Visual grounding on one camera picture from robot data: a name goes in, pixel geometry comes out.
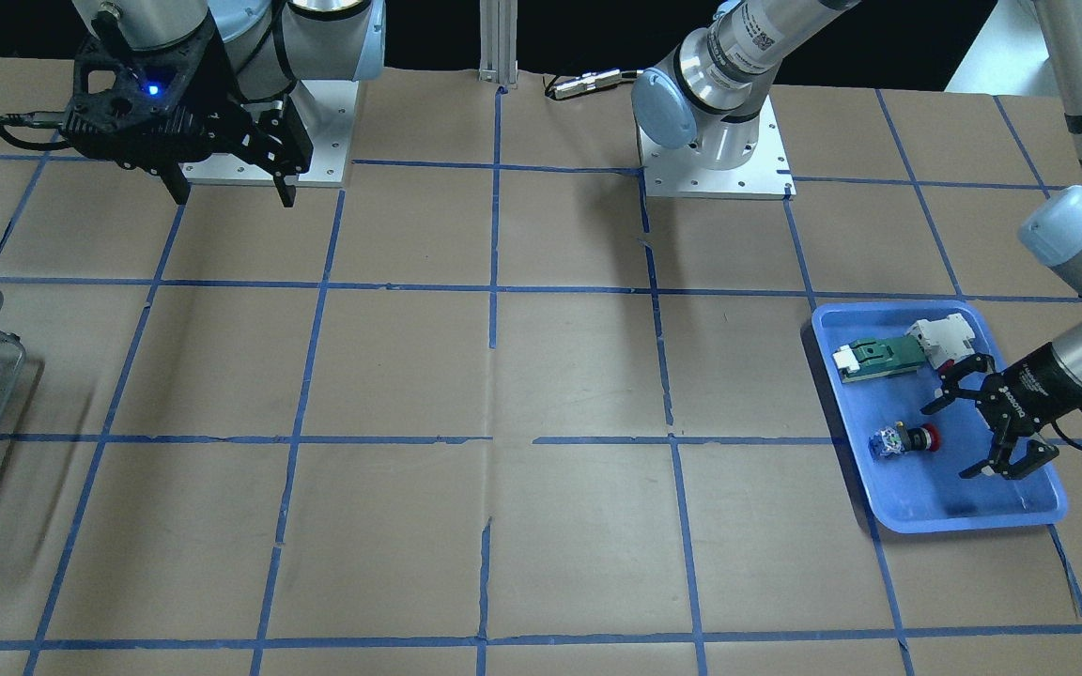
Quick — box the blue plastic tray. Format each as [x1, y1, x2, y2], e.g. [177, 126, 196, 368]
[812, 300, 1069, 533]

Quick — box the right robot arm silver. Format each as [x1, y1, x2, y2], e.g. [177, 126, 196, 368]
[57, 1, 386, 207]

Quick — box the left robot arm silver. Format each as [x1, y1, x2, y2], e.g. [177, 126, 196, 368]
[631, 1, 1082, 480]

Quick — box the aluminium frame post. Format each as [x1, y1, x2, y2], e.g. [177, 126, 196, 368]
[478, 0, 518, 89]

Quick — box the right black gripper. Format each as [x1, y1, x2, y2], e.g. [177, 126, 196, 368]
[63, 14, 313, 208]

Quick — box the red emergency stop button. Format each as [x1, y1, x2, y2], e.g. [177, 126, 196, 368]
[868, 421, 944, 458]

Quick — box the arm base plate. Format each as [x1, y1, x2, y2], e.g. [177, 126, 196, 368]
[637, 98, 796, 200]
[181, 80, 362, 188]

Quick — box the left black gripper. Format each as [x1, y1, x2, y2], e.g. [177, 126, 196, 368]
[921, 342, 1082, 481]

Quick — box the metal cable connector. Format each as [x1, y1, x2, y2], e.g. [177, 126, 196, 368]
[544, 69, 641, 101]

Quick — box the green white terminal block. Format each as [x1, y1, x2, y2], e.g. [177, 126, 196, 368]
[830, 335, 927, 382]

